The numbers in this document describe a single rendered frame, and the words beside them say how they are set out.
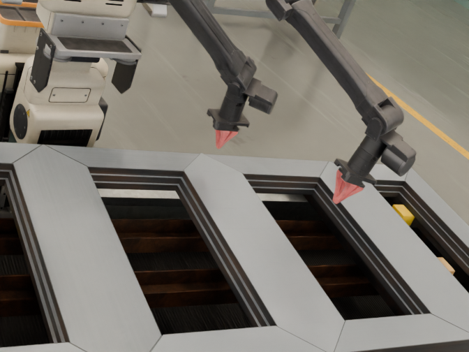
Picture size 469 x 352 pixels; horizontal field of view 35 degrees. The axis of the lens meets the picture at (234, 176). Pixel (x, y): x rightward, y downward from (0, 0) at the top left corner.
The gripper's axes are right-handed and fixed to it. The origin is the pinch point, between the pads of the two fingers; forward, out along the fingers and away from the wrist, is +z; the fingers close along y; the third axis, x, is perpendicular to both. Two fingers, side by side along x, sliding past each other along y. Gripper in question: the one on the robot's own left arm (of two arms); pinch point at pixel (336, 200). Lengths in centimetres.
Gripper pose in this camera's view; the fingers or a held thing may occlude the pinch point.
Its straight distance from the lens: 183.6
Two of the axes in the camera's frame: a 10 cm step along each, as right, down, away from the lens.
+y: 7.7, 2.3, 5.9
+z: -5.0, 8.0, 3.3
